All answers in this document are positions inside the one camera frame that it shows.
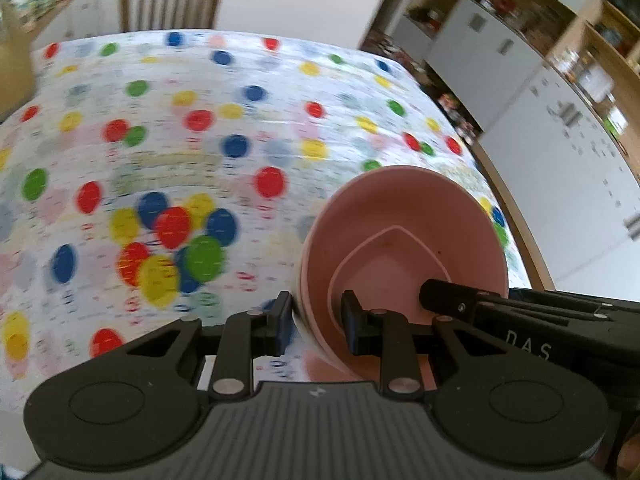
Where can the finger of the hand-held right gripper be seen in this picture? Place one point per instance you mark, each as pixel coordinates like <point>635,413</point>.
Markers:
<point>445,297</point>

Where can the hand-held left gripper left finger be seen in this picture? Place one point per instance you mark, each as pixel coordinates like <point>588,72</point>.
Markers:
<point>284,325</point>

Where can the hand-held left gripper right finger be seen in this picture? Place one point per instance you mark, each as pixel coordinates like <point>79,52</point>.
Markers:
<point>350,325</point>

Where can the pink mouse-shaped divided plate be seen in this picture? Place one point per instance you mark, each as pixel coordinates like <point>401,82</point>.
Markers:
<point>322,370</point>

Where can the pink bowl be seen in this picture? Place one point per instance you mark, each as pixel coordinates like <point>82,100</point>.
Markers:
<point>400,220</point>

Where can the row of shoes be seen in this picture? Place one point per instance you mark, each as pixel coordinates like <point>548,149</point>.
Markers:
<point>395,55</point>
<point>457,117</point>

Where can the balloon printed tablecloth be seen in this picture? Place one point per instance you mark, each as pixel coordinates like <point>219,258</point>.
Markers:
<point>150,110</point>

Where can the row of bottles and jars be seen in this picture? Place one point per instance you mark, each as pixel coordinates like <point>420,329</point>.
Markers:
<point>580,70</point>

